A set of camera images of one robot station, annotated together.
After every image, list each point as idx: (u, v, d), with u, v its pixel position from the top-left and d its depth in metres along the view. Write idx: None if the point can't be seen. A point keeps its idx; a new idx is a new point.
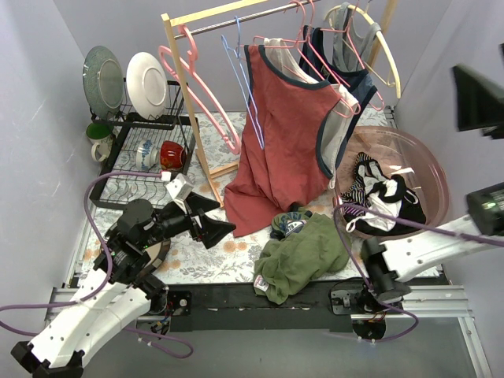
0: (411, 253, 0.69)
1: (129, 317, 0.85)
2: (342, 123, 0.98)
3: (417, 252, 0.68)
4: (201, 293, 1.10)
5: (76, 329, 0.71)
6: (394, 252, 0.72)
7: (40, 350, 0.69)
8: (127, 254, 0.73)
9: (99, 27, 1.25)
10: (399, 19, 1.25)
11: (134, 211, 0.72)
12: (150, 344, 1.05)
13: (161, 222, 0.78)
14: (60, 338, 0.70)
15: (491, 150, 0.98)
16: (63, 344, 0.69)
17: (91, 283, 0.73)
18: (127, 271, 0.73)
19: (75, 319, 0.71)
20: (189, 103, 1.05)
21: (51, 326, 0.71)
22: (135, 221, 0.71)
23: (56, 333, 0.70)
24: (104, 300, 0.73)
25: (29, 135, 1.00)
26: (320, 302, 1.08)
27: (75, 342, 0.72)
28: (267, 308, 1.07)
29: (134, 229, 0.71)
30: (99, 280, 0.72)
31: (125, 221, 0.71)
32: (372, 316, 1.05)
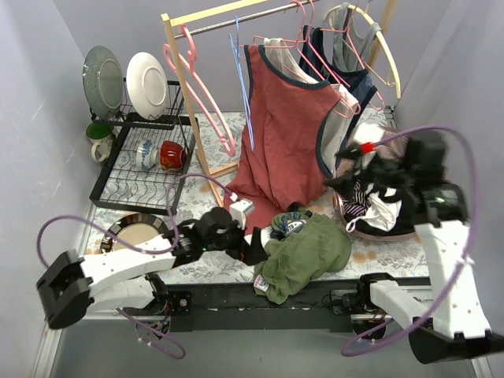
0: (471, 307, 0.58)
1: (133, 301, 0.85)
2: (342, 124, 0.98)
3: (465, 299, 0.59)
4: (201, 293, 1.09)
5: (127, 271, 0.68)
6: (466, 326, 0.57)
7: (86, 267, 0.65)
8: (190, 243, 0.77)
9: (99, 27, 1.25)
10: (400, 19, 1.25)
11: (216, 212, 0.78)
12: (150, 344, 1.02)
13: (229, 234, 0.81)
14: (109, 270, 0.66)
15: (491, 150, 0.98)
16: (109, 276, 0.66)
17: (156, 245, 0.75)
18: (181, 257, 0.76)
19: (131, 262, 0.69)
20: (189, 104, 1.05)
21: (105, 256, 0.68)
22: (215, 222, 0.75)
23: (110, 263, 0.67)
24: (155, 264, 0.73)
25: (29, 135, 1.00)
26: (320, 302, 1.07)
27: (109, 284, 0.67)
28: (267, 308, 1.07)
29: (210, 227, 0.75)
30: (164, 245, 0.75)
31: (205, 217, 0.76)
32: (372, 316, 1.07)
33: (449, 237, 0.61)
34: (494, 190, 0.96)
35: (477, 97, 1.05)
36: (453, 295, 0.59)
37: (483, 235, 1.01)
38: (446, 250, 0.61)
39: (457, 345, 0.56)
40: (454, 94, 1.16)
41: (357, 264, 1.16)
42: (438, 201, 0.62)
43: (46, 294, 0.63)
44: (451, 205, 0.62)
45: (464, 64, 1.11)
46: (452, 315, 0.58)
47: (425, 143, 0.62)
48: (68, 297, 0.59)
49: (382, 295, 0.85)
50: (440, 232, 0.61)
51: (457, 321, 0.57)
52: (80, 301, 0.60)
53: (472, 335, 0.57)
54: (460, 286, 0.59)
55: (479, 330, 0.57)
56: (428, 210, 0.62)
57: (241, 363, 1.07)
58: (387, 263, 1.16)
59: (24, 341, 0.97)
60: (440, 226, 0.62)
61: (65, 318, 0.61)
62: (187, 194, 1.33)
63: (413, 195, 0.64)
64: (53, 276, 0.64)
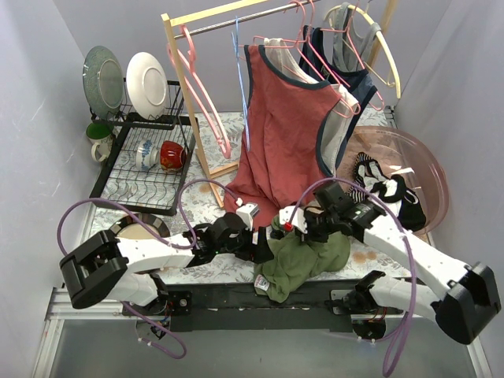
0: (439, 258, 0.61)
1: (139, 296, 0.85)
2: (342, 124, 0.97)
3: (429, 257, 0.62)
4: (201, 293, 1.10)
5: (157, 259, 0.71)
6: (449, 273, 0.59)
7: (122, 247, 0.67)
8: (205, 246, 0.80)
9: (99, 27, 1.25)
10: (400, 19, 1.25)
11: (230, 219, 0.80)
12: (150, 344, 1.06)
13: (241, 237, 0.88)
14: (140, 254, 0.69)
15: (492, 150, 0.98)
16: (140, 260, 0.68)
17: (179, 241, 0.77)
18: (195, 260, 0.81)
19: (160, 251, 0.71)
20: (189, 104, 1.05)
21: (138, 241, 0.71)
22: (230, 227, 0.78)
23: (143, 248, 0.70)
24: (176, 260, 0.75)
25: (29, 135, 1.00)
26: (320, 302, 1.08)
27: (135, 269, 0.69)
28: (267, 308, 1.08)
29: (224, 232, 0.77)
30: (186, 242, 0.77)
31: (220, 223, 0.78)
32: (372, 315, 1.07)
33: (383, 227, 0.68)
34: (494, 190, 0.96)
35: (477, 97, 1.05)
36: (420, 261, 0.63)
37: (483, 234, 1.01)
38: (390, 236, 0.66)
39: (455, 290, 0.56)
40: (454, 94, 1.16)
41: (357, 264, 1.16)
42: (357, 212, 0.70)
43: (72, 270, 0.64)
44: (368, 211, 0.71)
45: (464, 64, 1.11)
46: (433, 272, 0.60)
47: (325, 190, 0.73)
48: (101, 276, 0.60)
49: (386, 294, 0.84)
50: (375, 229, 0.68)
51: (441, 274, 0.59)
52: (109, 283, 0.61)
53: (459, 276, 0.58)
54: (419, 251, 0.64)
55: (461, 271, 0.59)
56: (357, 223, 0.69)
57: (241, 363, 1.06)
58: (387, 263, 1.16)
59: (24, 342, 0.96)
60: (372, 225, 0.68)
61: (90, 297, 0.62)
62: (187, 194, 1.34)
63: (342, 223, 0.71)
64: (83, 254, 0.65)
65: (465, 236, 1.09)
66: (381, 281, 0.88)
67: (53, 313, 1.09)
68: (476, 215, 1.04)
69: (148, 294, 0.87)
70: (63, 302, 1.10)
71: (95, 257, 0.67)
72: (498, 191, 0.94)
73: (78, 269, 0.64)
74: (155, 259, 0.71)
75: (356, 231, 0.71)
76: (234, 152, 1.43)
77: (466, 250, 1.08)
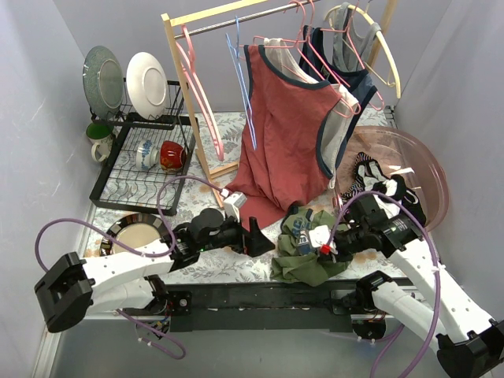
0: (465, 304, 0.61)
1: (133, 302, 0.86)
2: (342, 124, 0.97)
3: (455, 300, 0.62)
4: (201, 293, 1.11)
5: (128, 272, 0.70)
6: (472, 323, 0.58)
7: (87, 269, 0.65)
8: (186, 246, 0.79)
9: (100, 27, 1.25)
10: (400, 20, 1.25)
11: (207, 215, 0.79)
12: (150, 344, 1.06)
13: (223, 233, 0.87)
14: (110, 272, 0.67)
15: (493, 150, 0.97)
16: (110, 278, 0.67)
17: (154, 249, 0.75)
18: (178, 263, 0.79)
19: (130, 265, 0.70)
20: (189, 104, 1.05)
21: (107, 258, 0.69)
22: (207, 224, 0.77)
23: (111, 265, 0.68)
24: (153, 268, 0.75)
25: (29, 134, 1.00)
26: (320, 302, 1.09)
27: (109, 286, 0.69)
28: (267, 308, 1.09)
29: (202, 230, 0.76)
30: (163, 249, 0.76)
31: (198, 220, 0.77)
32: (372, 315, 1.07)
33: (416, 253, 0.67)
34: (494, 191, 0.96)
35: (477, 97, 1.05)
36: (446, 301, 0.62)
37: (483, 234, 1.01)
38: (420, 265, 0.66)
39: (475, 342, 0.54)
40: (454, 94, 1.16)
41: (357, 264, 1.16)
42: (392, 228, 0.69)
43: (45, 295, 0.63)
44: (404, 230, 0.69)
45: (464, 64, 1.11)
46: (456, 318, 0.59)
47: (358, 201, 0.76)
48: (66, 302, 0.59)
49: (390, 305, 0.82)
50: (406, 253, 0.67)
51: (462, 322, 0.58)
52: (77, 307, 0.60)
53: (481, 329, 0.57)
54: (447, 291, 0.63)
55: (484, 324, 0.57)
56: (390, 239, 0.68)
57: (241, 362, 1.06)
58: (387, 263, 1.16)
59: (24, 342, 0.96)
60: (405, 248, 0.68)
61: (64, 320, 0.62)
62: (187, 194, 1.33)
63: (372, 234, 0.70)
64: (53, 279, 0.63)
65: (465, 237, 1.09)
66: (385, 287, 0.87)
67: None
68: (476, 215, 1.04)
69: (142, 298, 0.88)
70: None
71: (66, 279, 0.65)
72: (499, 191, 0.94)
73: (50, 294, 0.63)
74: (125, 275, 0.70)
75: (385, 245, 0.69)
76: (235, 152, 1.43)
77: (465, 250, 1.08)
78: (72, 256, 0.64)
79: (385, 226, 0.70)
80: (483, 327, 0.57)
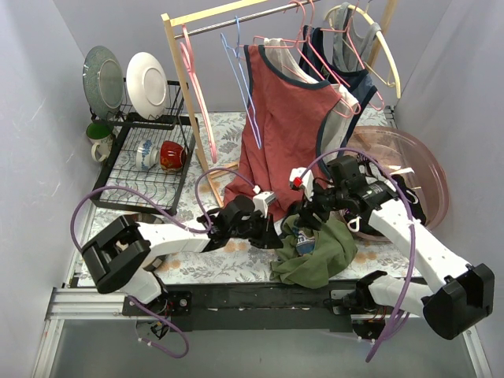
0: (441, 253, 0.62)
1: (146, 292, 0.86)
2: (342, 123, 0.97)
3: (431, 250, 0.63)
4: (201, 293, 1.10)
5: (174, 242, 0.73)
6: (448, 269, 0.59)
7: (142, 231, 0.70)
8: (217, 230, 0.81)
9: (100, 27, 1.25)
10: (400, 19, 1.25)
11: (242, 201, 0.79)
12: (150, 344, 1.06)
13: (253, 224, 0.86)
14: (161, 239, 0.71)
15: (493, 149, 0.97)
16: (161, 242, 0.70)
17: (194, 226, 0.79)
18: (210, 244, 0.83)
19: (179, 236, 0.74)
20: (189, 105, 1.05)
21: (157, 226, 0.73)
22: (240, 209, 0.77)
23: (161, 232, 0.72)
24: (190, 245, 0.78)
25: (29, 134, 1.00)
26: (320, 302, 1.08)
27: (157, 252, 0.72)
28: (267, 308, 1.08)
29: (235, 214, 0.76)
30: (201, 227, 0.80)
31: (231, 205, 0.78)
32: (372, 315, 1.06)
33: (392, 212, 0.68)
34: (495, 190, 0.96)
35: (478, 97, 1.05)
36: (423, 251, 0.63)
37: (483, 234, 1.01)
38: (397, 222, 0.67)
39: (452, 287, 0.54)
40: (454, 94, 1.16)
41: (357, 264, 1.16)
42: (369, 193, 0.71)
43: (95, 255, 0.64)
44: (380, 193, 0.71)
45: (465, 64, 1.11)
46: (433, 266, 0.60)
47: (340, 164, 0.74)
48: (125, 258, 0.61)
49: (383, 290, 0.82)
50: (381, 212, 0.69)
51: (439, 268, 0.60)
52: (134, 265, 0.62)
53: (457, 274, 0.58)
54: (424, 243, 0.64)
55: (461, 268, 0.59)
56: (367, 203, 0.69)
57: (240, 362, 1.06)
58: (387, 263, 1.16)
59: (24, 342, 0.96)
60: (379, 208, 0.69)
61: (114, 281, 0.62)
62: (187, 194, 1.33)
63: (351, 200, 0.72)
64: (107, 239, 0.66)
65: (465, 236, 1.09)
66: (380, 279, 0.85)
67: (53, 313, 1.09)
68: (476, 215, 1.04)
69: (153, 291, 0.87)
70: (63, 303, 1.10)
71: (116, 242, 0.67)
72: (499, 191, 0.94)
73: (100, 254, 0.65)
74: (173, 242, 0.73)
75: (363, 209, 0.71)
76: (234, 152, 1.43)
77: (466, 250, 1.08)
78: (127, 218, 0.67)
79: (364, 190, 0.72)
80: (458, 272, 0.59)
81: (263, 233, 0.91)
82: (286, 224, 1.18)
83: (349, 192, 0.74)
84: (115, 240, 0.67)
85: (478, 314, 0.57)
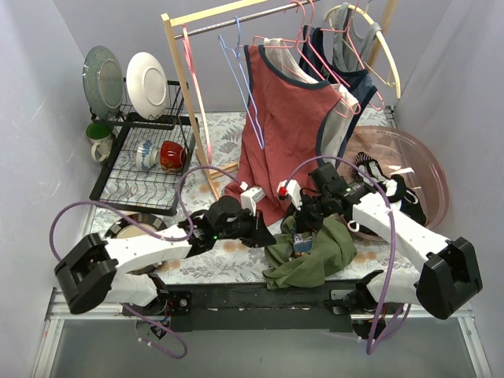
0: (421, 231, 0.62)
1: (139, 297, 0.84)
2: (342, 124, 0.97)
3: (412, 231, 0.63)
4: (201, 293, 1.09)
5: (149, 256, 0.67)
6: (430, 246, 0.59)
7: (109, 250, 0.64)
8: (201, 233, 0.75)
9: (99, 27, 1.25)
10: (400, 19, 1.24)
11: (224, 202, 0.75)
12: (150, 344, 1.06)
13: (241, 223, 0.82)
14: (131, 253, 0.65)
15: (493, 149, 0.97)
16: (132, 259, 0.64)
17: (173, 233, 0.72)
18: (194, 248, 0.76)
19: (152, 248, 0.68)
20: (189, 104, 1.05)
21: (128, 240, 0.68)
22: (224, 211, 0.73)
23: (132, 246, 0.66)
24: (170, 254, 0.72)
25: (29, 134, 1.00)
26: (320, 302, 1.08)
27: (130, 268, 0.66)
28: (267, 308, 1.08)
29: (219, 217, 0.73)
30: (182, 233, 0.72)
31: (216, 205, 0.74)
32: (372, 315, 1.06)
33: (371, 204, 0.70)
34: (495, 190, 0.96)
35: (478, 97, 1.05)
36: (403, 235, 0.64)
37: (483, 233, 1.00)
38: (376, 213, 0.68)
39: (435, 261, 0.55)
40: (454, 94, 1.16)
41: (357, 264, 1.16)
42: (348, 190, 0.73)
43: (67, 276, 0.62)
44: (359, 190, 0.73)
45: (465, 64, 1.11)
46: (415, 246, 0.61)
47: (320, 168, 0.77)
48: (93, 279, 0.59)
49: (379, 287, 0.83)
50: (361, 205, 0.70)
51: (421, 246, 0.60)
52: (105, 286, 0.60)
53: (439, 249, 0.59)
54: (402, 226, 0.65)
55: (440, 243, 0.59)
56: (346, 200, 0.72)
57: (240, 362, 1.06)
58: (387, 263, 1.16)
59: (24, 341, 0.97)
60: (360, 202, 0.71)
61: (86, 301, 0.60)
62: (187, 194, 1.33)
63: (334, 201, 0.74)
64: (75, 259, 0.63)
65: (465, 236, 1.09)
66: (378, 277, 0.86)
67: (53, 313, 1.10)
68: (477, 215, 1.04)
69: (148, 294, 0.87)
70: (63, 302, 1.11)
71: (89, 261, 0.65)
72: (499, 191, 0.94)
73: (72, 275, 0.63)
74: (148, 256, 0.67)
75: (346, 209, 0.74)
76: (234, 152, 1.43)
77: None
78: (95, 236, 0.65)
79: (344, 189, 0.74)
80: (438, 247, 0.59)
81: (256, 231, 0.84)
82: (286, 224, 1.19)
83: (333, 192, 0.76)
84: (87, 259, 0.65)
85: (468, 289, 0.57)
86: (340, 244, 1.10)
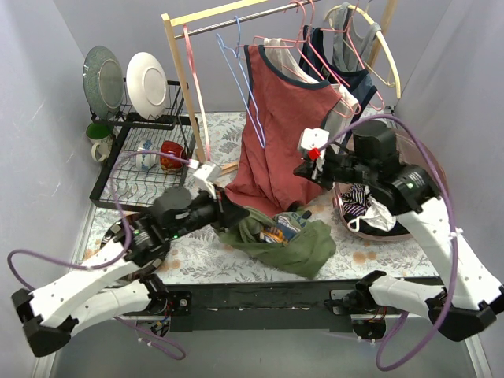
0: (479, 272, 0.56)
1: (126, 309, 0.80)
2: (342, 124, 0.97)
3: (470, 267, 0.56)
4: (201, 293, 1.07)
5: (80, 293, 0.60)
6: (483, 293, 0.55)
7: (34, 305, 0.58)
8: (150, 236, 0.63)
9: (99, 27, 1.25)
10: (400, 18, 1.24)
11: (172, 194, 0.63)
12: (150, 344, 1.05)
13: (197, 212, 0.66)
14: (59, 300, 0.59)
15: (493, 149, 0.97)
16: (61, 306, 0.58)
17: (106, 253, 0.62)
18: (143, 253, 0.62)
19: (80, 283, 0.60)
20: (189, 104, 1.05)
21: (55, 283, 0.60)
22: (172, 205, 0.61)
23: (57, 290, 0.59)
24: (113, 277, 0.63)
25: (29, 135, 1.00)
26: (320, 302, 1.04)
27: (71, 309, 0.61)
28: (267, 307, 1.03)
29: (165, 215, 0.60)
30: (116, 252, 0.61)
31: (161, 203, 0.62)
32: (372, 315, 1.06)
33: (433, 215, 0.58)
34: (496, 191, 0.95)
35: (478, 97, 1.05)
36: (461, 268, 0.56)
37: (483, 233, 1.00)
38: (436, 230, 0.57)
39: (487, 315, 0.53)
40: (454, 94, 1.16)
41: (357, 264, 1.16)
42: (408, 186, 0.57)
43: None
44: (421, 187, 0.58)
45: (465, 64, 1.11)
46: (468, 287, 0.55)
47: (376, 137, 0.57)
48: (31, 341, 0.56)
49: (383, 293, 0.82)
50: (424, 216, 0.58)
51: (475, 291, 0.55)
52: (50, 336, 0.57)
53: (491, 298, 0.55)
54: (464, 257, 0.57)
55: (494, 293, 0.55)
56: (405, 198, 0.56)
57: (241, 362, 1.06)
58: (387, 263, 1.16)
59: (24, 342, 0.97)
60: (421, 210, 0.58)
61: (45, 349, 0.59)
62: None
63: (383, 189, 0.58)
64: None
65: (465, 236, 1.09)
66: (380, 279, 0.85)
67: None
68: (477, 215, 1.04)
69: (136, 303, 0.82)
70: None
71: None
72: (500, 191, 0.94)
73: None
74: (81, 294, 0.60)
75: (396, 204, 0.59)
76: (234, 152, 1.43)
77: None
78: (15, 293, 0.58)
79: (403, 178, 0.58)
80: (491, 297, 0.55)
81: (220, 215, 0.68)
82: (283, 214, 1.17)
83: (379, 176, 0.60)
84: None
85: None
86: (312, 255, 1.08)
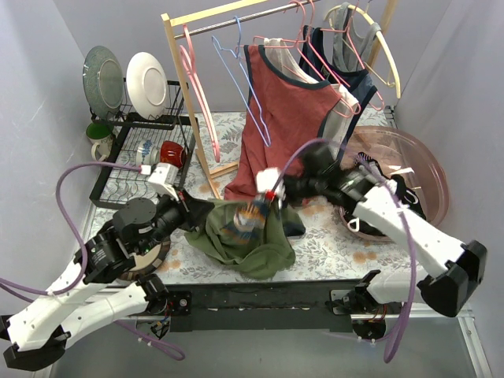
0: (436, 235, 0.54)
1: (121, 315, 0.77)
2: (342, 124, 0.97)
3: (427, 234, 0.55)
4: (201, 293, 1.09)
5: (48, 320, 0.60)
6: (447, 253, 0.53)
7: (11, 331, 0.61)
8: (109, 252, 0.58)
9: (99, 27, 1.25)
10: (400, 18, 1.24)
11: (135, 207, 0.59)
12: (150, 344, 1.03)
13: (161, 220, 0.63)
14: (30, 327, 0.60)
15: (492, 150, 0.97)
16: (31, 333, 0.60)
17: (68, 275, 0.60)
18: (105, 272, 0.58)
19: (44, 312, 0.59)
20: (189, 104, 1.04)
21: (27, 308, 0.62)
22: (132, 220, 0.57)
23: (28, 318, 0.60)
24: (81, 298, 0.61)
25: (28, 134, 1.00)
26: (320, 302, 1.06)
27: (51, 330, 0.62)
28: (267, 308, 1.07)
29: (127, 229, 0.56)
30: (75, 274, 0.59)
31: (120, 217, 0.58)
32: (372, 315, 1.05)
33: (379, 201, 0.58)
34: (495, 190, 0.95)
35: (477, 97, 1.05)
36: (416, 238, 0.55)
37: (483, 232, 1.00)
38: (384, 211, 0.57)
39: (456, 272, 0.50)
40: (454, 94, 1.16)
41: (357, 264, 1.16)
42: (349, 183, 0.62)
43: None
44: (361, 181, 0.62)
45: (464, 64, 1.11)
46: (431, 253, 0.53)
47: (313, 153, 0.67)
48: (16, 363, 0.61)
49: (381, 290, 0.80)
50: (368, 203, 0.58)
51: (439, 254, 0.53)
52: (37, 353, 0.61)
53: (457, 256, 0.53)
54: (416, 227, 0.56)
55: (457, 250, 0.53)
56: (349, 194, 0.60)
57: (240, 362, 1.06)
58: (387, 263, 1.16)
59: None
60: (365, 199, 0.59)
61: (38, 363, 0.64)
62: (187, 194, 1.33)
63: (331, 194, 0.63)
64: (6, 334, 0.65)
65: (465, 236, 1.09)
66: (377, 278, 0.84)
67: None
68: (476, 215, 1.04)
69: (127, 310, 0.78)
70: None
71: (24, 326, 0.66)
72: (499, 190, 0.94)
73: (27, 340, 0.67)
74: (50, 319, 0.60)
75: (347, 203, 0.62)
76: (234, 152, 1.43)
77: None
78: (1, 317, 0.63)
79: (343, 179, 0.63)
80: (453, 253, 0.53)
81: (186, 216, 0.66)
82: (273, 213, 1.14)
83: (327, 183, 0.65)
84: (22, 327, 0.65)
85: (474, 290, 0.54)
86: (268, 269, 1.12)
